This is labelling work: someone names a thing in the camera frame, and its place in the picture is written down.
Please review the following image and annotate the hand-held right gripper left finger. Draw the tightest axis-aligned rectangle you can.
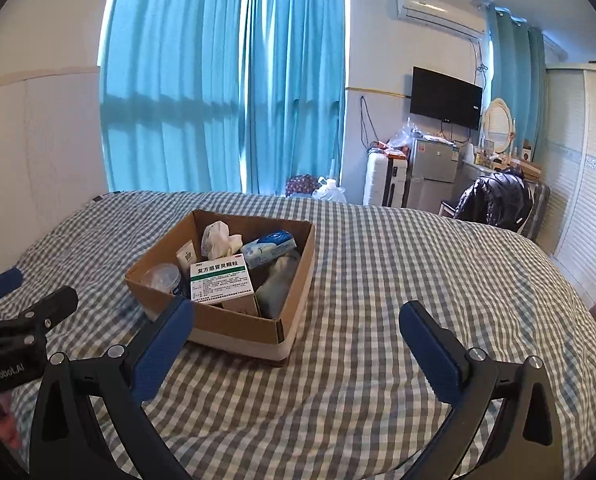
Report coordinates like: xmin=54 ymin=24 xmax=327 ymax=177
xmin=28 ymin=296 xmax=196 ymax=480

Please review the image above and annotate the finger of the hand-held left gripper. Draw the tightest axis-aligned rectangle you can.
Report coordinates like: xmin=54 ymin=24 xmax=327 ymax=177
xmin=0 ymin=267 xmax=25 ymax=304
xmin=0 ymin=286 xmax=79 ymax=344

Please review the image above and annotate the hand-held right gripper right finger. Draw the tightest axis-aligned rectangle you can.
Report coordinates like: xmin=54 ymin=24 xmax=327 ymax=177
xmin=399 ymin=301 xmax=573 ymax=480

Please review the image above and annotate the clear jar with blue label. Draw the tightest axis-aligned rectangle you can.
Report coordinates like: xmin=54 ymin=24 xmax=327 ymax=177
xmin=143 ymin=263 xmax=189 ymax=299

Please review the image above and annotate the brown cardboard box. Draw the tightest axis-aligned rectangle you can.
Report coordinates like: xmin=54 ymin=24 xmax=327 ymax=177
xmin=124 ymin=210 xmax=316 ymax=367

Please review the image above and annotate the green white medicine box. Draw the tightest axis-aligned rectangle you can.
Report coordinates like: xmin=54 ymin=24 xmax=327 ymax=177
xmin=189 ymin=260 xmax=261 ymax=319

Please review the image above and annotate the small beige sachet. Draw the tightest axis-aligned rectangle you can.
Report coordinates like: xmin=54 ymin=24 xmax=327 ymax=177
xmin=176 ymin=241 xmax=199 ymax=274

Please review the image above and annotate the white tissue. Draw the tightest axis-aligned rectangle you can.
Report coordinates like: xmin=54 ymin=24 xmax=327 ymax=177
xmin=201 ymin=221 xmax=243 ymax=261

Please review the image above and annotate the blue white tissue pack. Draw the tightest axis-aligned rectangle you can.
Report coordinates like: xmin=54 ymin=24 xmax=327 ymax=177
xmin=240 ymin=230 xmax=297 ymax=269

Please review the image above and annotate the grey checked bedsheet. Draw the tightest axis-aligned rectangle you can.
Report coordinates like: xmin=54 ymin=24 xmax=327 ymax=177
xmin=0 ymin=190 xmax=596 ymax=480

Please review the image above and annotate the white headboard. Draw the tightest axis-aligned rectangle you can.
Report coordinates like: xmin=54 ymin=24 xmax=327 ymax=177
xmin=0 ymin=65 xmax=110 ymax=281

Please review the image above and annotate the black puffer jacket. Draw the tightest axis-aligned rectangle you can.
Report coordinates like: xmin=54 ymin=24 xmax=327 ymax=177
xmin=452 ymin=172 xmax=534 ymax=233

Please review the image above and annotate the grey chair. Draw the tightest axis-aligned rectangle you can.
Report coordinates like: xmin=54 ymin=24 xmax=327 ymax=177
xmin=520 ymin=182 xmax=551 ymax=241

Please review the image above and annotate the white suitcase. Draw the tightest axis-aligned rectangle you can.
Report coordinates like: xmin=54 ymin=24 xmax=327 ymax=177
xmin=365 ymin=152 xmax=409 ymax=208

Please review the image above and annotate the silver small fridge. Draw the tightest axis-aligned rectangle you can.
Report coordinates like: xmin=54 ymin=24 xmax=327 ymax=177
xmin=407 ymin=135 xmax=461 ymax=211

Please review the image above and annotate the white dressing table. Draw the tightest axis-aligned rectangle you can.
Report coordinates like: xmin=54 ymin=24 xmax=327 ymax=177
xmin=458 ymin=157 xmax=503 ymax=186

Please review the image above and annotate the clear plastic water jug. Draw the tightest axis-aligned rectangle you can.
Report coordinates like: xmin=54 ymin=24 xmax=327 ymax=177
xmin=312 ymin=177 xmax=347 ymax=204

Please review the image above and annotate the dark patterned bag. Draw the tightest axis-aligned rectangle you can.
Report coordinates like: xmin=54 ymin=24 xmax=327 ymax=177
xmin=285 ymin=175 xmax=319 ymax=198

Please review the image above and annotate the wooden rack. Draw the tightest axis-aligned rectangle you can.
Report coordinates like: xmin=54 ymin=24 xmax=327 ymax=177
xmin=510 ymin=157 xmax=542 ymax=181

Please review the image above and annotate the clear plastic bag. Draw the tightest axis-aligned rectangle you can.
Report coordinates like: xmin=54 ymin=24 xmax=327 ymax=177
xmin=388 ymin=117 xmax=423 ymax=151

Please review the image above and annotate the white louvred wardrobe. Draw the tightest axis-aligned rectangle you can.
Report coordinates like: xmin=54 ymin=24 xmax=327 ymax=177
xmin=542 ymin=62 xmax=596 ymax=306

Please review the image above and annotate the oval white mirror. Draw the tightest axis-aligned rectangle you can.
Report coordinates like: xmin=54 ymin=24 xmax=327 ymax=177
xmin=482 ymin=98 xmax=514 ymax=156

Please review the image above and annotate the wide blue curtain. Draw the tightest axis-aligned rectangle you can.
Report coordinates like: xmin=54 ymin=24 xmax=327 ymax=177
xmin=100 ymin=0 xmax=251 ymax=194

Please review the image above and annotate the narrow blue curtain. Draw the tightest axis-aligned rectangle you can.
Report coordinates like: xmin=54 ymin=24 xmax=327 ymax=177
xmin=243 ymin=0 xmax=349 ymax=197

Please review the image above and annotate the blue curtain beside wardrobe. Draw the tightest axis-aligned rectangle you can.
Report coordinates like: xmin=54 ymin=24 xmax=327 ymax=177
xmin=485 ymin=5 xmax=547 ymax=156

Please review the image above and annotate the white air conditioner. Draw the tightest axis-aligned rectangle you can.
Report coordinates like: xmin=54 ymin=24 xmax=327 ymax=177
xmin=395 ymin=0 xmax=487 ymax=41

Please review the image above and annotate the black wall cable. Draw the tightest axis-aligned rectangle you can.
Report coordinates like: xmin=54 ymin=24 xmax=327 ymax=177
xmin=360 ymin=95 xmax=379 ymax=148

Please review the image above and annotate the black wall television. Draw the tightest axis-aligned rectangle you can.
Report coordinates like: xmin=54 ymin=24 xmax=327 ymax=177
xmin=409 ymin=66 xmax=483 ymax=131

